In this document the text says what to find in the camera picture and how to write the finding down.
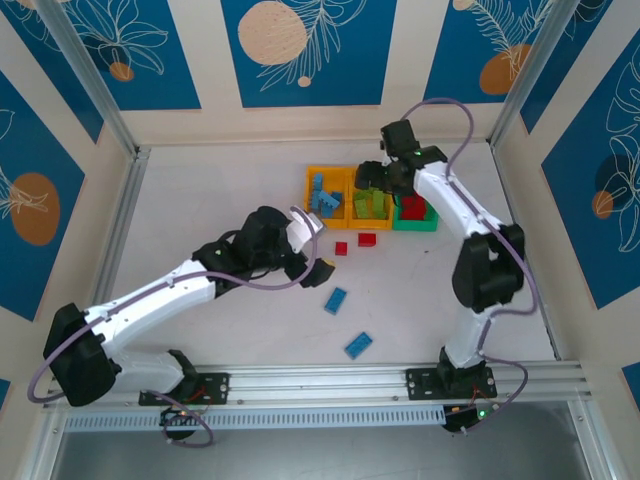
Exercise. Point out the green lego brick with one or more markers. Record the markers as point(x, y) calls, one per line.
point(365, 194)
point(381, 206)
point(361, 210)

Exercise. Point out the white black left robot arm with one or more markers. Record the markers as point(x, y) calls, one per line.
point(150, 295)

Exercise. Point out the black controller board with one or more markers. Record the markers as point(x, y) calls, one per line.
point(175, 415)
point(465, 417)

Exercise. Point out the aluminium table edge profile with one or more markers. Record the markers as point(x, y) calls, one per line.
point(507, 186)
point(122, 210)

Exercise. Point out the green plastic bin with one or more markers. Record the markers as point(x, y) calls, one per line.
point(415, 226)

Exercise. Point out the aluminium mounting rail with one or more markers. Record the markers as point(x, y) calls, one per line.
point(320, 382)

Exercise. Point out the orange plastic bin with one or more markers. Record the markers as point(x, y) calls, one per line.
point(370, 225)
point(332, 222)

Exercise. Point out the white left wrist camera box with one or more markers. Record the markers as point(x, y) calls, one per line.
point(302, 232)

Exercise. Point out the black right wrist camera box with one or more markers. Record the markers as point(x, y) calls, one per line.
point(397, 137)

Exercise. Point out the small red lego brick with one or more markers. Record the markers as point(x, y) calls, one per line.
point(341, 248)

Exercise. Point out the blue floral wall panel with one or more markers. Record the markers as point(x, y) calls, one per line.
point(575, 225)
point(55, 80)
point(350, 60)
point(175, 75)
point(450, 60)
point(575, 75)
point(20, 275)

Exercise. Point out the aluminium frame post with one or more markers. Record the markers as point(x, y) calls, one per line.
point(92, 75)
point(531, 75)

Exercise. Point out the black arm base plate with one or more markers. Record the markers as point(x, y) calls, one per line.
point(217, 387)
point(422, 382)

